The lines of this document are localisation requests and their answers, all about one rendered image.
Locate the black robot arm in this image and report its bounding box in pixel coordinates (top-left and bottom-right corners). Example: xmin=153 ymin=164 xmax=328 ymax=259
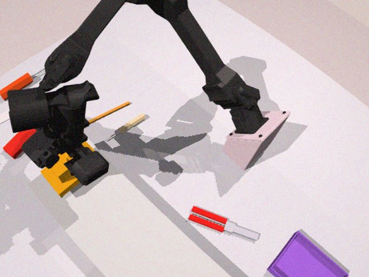
xmin=7 ymin=0 xmax=269 ymax=169

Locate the white flat strip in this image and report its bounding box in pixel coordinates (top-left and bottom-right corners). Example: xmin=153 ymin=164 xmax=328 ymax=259
xmin=0 ymin=110 xmax=10 ymax=124

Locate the red long flat bar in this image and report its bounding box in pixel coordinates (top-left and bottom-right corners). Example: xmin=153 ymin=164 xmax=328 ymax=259
xmin=3 ymin=129 xmax=37 ymax=159

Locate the white panel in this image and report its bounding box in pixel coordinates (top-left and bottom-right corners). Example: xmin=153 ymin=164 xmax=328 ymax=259
xmin=28 ymin=139 xmax=231 ymax=277

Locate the orange thin rod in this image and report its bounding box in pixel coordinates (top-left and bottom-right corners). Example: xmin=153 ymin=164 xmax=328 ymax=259
xmin=89 ymin=101 xmax=130 ymax=124

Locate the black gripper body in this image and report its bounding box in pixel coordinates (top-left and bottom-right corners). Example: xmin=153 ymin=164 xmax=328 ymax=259
xmin=47 ymin=107 xmax=110 ymax=186

